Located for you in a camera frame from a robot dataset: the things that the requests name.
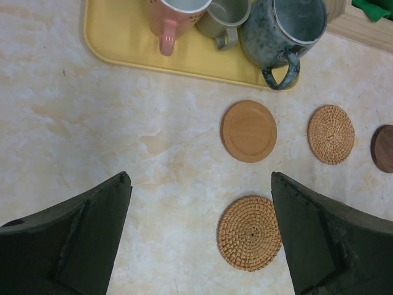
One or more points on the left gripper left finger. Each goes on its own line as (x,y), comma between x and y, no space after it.
(68,248)

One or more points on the pink mug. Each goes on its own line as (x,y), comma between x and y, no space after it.
(170,19)

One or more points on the dark walnut coaster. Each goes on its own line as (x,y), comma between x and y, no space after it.
(381,148)

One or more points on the small olive mug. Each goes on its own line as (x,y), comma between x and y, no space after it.
(222,20)

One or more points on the dark speckled grey mug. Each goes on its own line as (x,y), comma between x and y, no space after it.
(278,33)

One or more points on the light wooden coaster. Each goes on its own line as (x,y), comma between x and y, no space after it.
(248,131)

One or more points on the wooden rack base tray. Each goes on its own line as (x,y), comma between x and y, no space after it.
(349,22)

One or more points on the large woven rattan coaster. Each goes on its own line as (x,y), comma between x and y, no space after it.
(248,235)

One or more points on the yellow tray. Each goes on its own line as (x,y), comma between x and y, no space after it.
(118,33)

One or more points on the green shirt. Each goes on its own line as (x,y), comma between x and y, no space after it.
(375,10)

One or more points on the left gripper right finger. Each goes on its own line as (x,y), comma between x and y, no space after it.
(331,248)

